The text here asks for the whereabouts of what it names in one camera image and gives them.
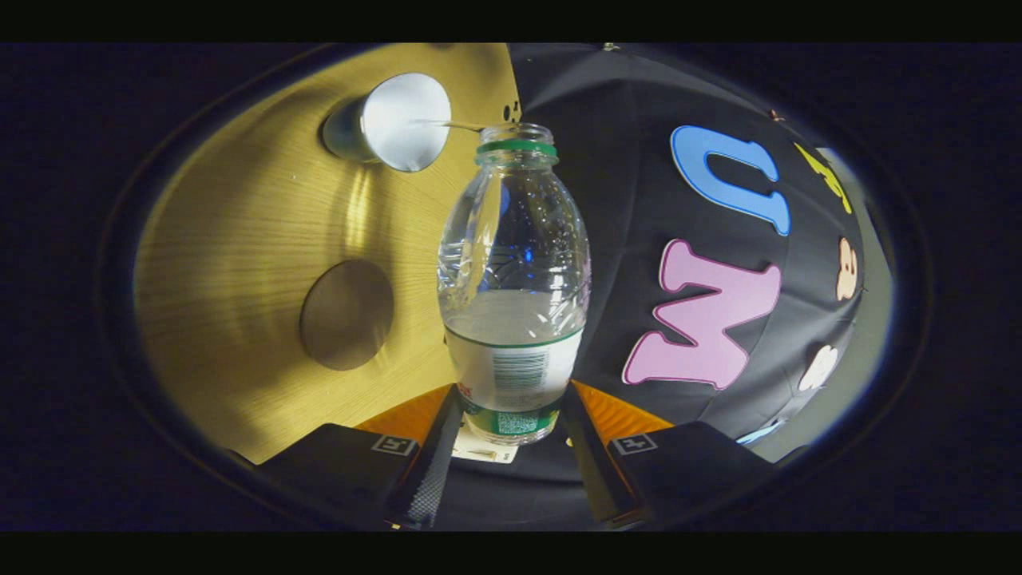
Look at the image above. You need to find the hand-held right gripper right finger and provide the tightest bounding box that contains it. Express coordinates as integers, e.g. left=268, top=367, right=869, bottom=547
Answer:
left=559, top=380, right=774, bottom=528

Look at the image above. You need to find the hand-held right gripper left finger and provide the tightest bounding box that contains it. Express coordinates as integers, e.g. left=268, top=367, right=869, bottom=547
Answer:
left=255, top=383, right=465, bottom=529

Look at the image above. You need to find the round brown coaster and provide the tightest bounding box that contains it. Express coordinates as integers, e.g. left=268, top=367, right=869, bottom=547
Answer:
left=299, top=258, right=395, bottom=371

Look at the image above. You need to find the clear plastic water bottle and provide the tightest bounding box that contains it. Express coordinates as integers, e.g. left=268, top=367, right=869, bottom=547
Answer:
left=437, top=122, right=592, bottom=446

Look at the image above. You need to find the blue and white teacup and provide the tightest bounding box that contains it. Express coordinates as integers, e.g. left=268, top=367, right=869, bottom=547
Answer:
left=322, top=72, right=453, bottom=173

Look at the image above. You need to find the black backdrop cloth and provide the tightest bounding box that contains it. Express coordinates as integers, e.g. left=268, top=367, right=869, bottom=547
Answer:
left=431, top=44, right=871, bottom=528

